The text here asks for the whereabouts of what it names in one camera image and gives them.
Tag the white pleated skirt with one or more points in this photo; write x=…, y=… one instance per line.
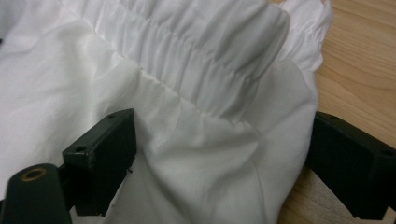
x=174, y=93

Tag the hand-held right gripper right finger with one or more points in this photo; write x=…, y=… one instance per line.
x=351, y=165

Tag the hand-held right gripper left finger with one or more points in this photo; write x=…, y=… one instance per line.
x=102, y=161

